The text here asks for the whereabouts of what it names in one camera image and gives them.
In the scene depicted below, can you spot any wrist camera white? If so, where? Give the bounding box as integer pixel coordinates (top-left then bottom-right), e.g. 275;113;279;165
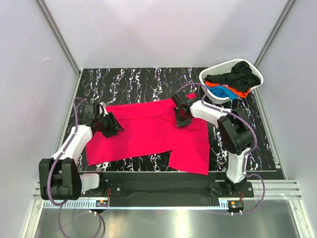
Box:
171;92;199;108
78;103;107;124

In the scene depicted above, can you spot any blue t shirt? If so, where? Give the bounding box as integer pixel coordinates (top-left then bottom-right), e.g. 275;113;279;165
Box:
208;86;238;100

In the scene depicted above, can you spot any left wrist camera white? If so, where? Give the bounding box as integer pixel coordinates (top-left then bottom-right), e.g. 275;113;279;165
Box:
78;103;107;124

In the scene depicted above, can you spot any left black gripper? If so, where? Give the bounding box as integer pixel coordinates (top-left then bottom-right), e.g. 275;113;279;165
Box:
96;112;124;138

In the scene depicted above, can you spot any purple cable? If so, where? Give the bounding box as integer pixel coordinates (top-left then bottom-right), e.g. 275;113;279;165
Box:
174;82;267;216
46;97;107;238

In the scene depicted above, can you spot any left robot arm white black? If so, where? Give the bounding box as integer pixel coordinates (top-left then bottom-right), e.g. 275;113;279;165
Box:
39;103;124;206

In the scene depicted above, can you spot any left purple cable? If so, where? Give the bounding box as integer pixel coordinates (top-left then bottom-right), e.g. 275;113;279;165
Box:
46;97;107;238

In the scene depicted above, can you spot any aluminium frame rail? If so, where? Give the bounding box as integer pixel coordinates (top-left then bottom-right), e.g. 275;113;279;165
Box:
32;179;303;199

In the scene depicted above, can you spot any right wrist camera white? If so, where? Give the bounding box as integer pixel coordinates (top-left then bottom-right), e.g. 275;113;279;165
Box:
171;92;199;108

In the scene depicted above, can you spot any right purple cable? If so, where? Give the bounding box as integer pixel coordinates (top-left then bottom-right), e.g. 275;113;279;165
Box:
174;82;267;216

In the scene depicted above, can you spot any pink red t shirt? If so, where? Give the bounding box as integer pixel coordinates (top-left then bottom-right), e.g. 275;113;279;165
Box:
86;99;210;175

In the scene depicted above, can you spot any white plastic laundry basket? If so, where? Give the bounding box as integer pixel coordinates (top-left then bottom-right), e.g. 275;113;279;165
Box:
199;59;264;104

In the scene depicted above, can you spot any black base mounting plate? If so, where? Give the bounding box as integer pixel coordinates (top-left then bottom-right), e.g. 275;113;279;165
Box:
82;172;254;209

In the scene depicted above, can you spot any orange t shirt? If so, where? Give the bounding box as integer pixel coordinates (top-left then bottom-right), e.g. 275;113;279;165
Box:
205;82;251;98

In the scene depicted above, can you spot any black t shirt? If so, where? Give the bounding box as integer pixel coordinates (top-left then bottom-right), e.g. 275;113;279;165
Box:
204;61;261;93

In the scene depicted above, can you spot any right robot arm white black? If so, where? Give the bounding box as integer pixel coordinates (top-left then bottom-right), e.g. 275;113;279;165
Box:
171;95;257;197

